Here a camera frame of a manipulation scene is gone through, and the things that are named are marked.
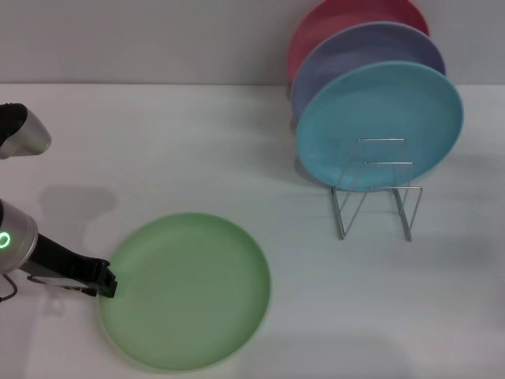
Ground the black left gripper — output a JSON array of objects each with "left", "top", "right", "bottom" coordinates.
[{"left": 26, "top": 233, "right": 118, "bottom": 298}]

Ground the green round plate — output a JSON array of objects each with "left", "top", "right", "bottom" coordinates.
[{"left": 97, "top": 212, "right": 273, "bottom": 374}]

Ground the purple round plate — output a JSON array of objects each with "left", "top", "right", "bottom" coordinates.
[{"left": 290, "top": 22, "right": 447, "bottom": 119}]

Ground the light blue round plate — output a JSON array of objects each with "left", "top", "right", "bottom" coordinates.
[{"left": 295, "top": 61, "right": 465, "bottom": 193}]

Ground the red round plate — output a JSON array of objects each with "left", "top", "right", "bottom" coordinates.
[{"left": 286, "top": 0, "right": 430, "bottom": 86}]

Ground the thin left gripper cable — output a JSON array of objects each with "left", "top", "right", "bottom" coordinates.
[{"left": 0, "top": 275, "right": 19, "bottom": 303}]

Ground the metal wire plate rack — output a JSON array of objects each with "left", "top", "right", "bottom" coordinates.
[{"left": 330, "top": 137, "right": 424, "bottom": 242}]

